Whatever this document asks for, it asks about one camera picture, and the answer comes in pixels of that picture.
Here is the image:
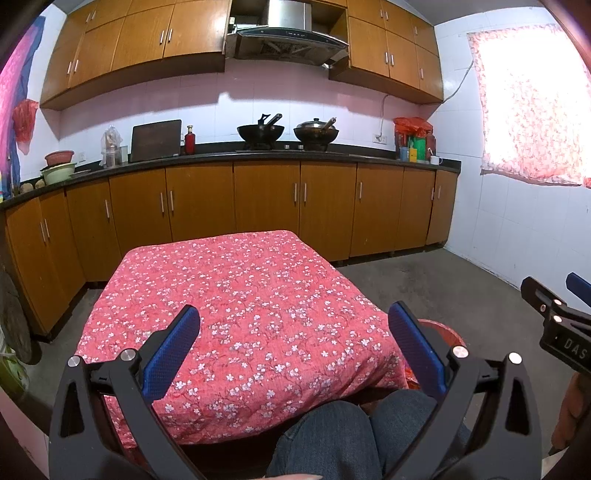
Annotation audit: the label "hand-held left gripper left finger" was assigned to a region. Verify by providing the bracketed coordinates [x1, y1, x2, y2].
[48, 304, 208, 480]

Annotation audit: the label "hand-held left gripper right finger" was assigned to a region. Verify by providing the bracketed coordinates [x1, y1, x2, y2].
[383, 301, 543, 480]

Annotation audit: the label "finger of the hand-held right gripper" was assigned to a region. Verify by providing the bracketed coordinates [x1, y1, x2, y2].
[566, 271, 591, 308]
[520, 276, 566, 320]

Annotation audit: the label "red plastic bucket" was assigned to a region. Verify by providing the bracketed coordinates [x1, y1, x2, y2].
[403, 318, 467, 391]

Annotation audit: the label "person's right hand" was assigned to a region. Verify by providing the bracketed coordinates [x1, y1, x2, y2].
[550, 373, 586, 455]

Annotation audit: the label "person's right leg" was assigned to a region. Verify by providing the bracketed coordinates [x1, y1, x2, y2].
[369, 390, 472, 480]

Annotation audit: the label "red floral tablecloth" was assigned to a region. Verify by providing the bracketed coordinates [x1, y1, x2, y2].
[74, 230, 419, 464]

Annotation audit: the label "person's jeans knees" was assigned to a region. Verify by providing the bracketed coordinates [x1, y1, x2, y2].
[265, 401, 384, 480]

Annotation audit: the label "dark round pan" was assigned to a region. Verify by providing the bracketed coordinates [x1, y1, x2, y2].
[0, 265, 33, 365]

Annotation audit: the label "green plastic thing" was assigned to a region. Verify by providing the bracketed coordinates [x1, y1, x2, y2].
[0, 355, 28, 398]

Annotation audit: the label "orange wooden base cabinets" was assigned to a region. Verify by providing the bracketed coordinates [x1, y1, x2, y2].
[4, 159, 459, 337]

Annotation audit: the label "pink floral curtain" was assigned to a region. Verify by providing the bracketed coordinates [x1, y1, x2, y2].
[466, 22, 591, 188]

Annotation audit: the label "black countertop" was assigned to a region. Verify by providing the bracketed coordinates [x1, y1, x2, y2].
[0, 152, 462, 213]

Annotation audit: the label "red plastic bag over condiments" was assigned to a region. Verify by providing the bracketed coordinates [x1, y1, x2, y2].
[393, 116, 434, 137]

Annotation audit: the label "dark cutting board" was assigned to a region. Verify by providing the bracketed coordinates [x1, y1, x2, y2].
[129, 119, 183, 162]

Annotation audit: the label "clear bag with jars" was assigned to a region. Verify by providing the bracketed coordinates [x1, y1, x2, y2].
[99, 124, 124, 168]

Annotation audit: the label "black wok with lid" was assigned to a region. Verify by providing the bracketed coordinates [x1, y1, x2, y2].
[293, 117, 340, 151]

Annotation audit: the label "pink and blue cloth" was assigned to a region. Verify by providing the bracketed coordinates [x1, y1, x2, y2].
[0, 16, 47, 199]

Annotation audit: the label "steel range hood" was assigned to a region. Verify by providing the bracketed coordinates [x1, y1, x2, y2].
[228, 0, 350, 69]

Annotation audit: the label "white cable by curtain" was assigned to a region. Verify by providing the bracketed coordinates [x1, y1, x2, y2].
[442, 60, 474, 101]

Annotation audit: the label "red plastic bag on wall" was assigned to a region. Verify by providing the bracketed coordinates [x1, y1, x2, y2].
[11, 99, 40, 155]

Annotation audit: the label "orange wooden wall cabinets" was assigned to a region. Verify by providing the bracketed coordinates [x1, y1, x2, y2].
[39, 0, 232, 110]
[329, 0, 445, 104]

